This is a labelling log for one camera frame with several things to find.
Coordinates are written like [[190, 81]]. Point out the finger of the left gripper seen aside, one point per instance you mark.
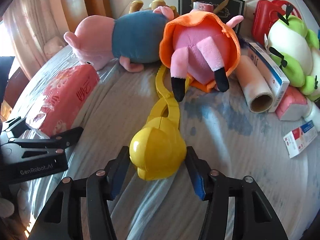
[[62, 140]]

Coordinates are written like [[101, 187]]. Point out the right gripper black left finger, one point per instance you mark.
[[61, 216]]

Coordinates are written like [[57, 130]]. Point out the small red white box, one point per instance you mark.
[[300, 138]]

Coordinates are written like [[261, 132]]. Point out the plastic wrap roll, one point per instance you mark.
[[257, 93]]

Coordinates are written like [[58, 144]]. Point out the pink white bottle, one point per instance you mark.
[[294, 106]]

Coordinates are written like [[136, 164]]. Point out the pig plush blue shirt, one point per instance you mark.
[[133, 39]]

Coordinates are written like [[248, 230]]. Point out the white blue medicine box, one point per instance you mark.
[[273, 75]]

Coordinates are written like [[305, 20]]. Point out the brown teddy bear plush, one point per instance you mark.
[[138, 5]]

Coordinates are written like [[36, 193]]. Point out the pig plush orange dress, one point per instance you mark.
[[200, 46]]

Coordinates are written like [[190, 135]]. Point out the green frog plush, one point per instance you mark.
[[295, 49]]

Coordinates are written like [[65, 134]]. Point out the red bear mini suitcase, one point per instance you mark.
[[265, 16]]

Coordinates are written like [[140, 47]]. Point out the black gift box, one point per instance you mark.
[[230, 8]]

